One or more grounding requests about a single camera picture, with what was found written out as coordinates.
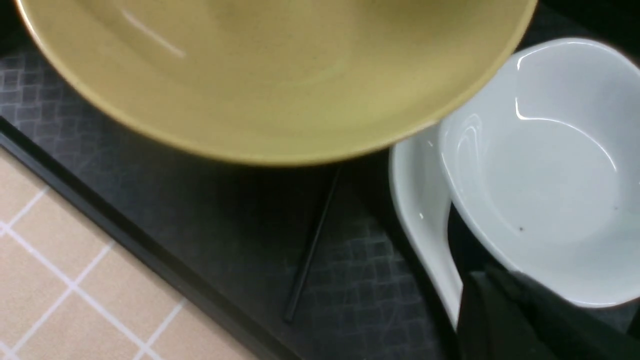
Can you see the black chopstick from tray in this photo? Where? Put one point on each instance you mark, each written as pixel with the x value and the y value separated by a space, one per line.
pixel 305 262

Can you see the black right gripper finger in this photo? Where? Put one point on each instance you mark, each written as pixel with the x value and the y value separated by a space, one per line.
pixel 506 315

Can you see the white soup spoon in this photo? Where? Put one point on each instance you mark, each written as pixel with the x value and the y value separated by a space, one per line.
pixel 421 199

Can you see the black serving tray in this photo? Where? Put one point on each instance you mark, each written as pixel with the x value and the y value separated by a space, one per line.
pixel 229 237

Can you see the yellow noodle bowl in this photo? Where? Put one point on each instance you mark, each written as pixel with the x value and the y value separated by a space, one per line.
pixel 277 82

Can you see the white side dish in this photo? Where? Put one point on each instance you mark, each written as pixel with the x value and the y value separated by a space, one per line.
pixel 543 167

